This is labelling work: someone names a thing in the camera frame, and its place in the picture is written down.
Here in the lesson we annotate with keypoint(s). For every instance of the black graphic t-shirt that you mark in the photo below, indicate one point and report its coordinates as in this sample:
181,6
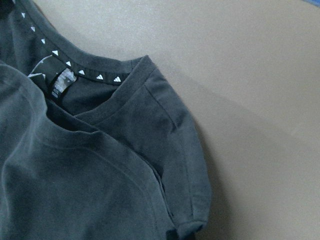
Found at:
91,148

